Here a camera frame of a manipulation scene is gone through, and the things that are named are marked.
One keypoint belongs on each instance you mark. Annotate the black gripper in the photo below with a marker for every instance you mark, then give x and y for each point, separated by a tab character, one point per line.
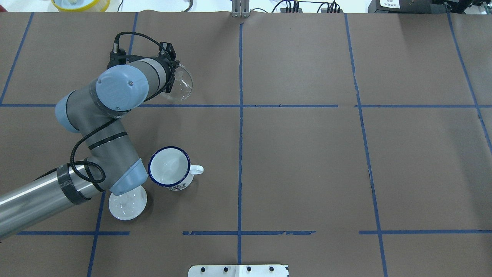
168	73

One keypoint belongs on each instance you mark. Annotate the white enamel cup lid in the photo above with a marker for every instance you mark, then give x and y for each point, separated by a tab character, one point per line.
129	205

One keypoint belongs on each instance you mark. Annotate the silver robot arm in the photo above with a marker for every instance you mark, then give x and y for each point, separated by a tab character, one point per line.
105	158

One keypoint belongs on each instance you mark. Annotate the white enamel mug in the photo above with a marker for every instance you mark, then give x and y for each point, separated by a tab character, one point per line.
170	167

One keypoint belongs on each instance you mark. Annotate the yellow rimmed bowl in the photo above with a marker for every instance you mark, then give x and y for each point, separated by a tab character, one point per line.
81	5

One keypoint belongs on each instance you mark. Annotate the black desktop computer box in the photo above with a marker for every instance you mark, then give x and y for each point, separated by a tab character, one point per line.
406	7

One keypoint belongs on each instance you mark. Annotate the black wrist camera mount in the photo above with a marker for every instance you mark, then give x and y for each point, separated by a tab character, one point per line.
118	57

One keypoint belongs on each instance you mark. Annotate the aluminium frame post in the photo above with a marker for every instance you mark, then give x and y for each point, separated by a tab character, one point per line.
240	8

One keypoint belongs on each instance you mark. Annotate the white camera pedestal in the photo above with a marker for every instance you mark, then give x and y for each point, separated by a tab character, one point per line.
253	270

